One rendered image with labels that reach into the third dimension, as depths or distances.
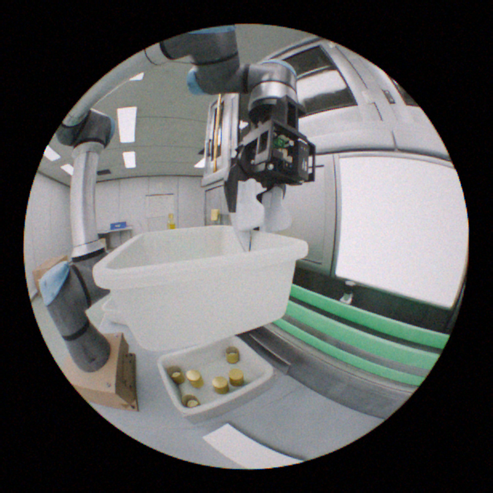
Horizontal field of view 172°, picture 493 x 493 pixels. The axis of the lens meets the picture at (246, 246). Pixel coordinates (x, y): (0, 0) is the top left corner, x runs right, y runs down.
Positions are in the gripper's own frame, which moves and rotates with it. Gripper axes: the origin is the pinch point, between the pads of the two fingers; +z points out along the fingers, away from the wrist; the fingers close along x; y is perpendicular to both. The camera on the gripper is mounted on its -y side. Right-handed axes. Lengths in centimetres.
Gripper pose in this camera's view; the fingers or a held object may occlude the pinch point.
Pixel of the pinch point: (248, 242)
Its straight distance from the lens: 22.0
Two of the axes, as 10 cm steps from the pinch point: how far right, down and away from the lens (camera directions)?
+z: -1.3, 9.8, 1.4
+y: 4.9, 1.9, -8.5
